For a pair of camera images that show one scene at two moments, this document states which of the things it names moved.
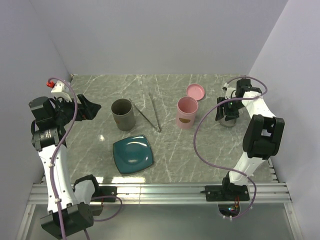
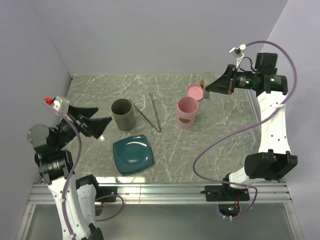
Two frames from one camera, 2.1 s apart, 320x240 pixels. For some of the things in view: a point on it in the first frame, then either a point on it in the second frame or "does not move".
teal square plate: (132, 154) does not move
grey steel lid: (228, 123) to (207, 81)
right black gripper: (234, 115) to (221, 85)
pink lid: (196, 91) does not move
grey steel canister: (125, 117) does not move
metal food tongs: (154, 112) does not move
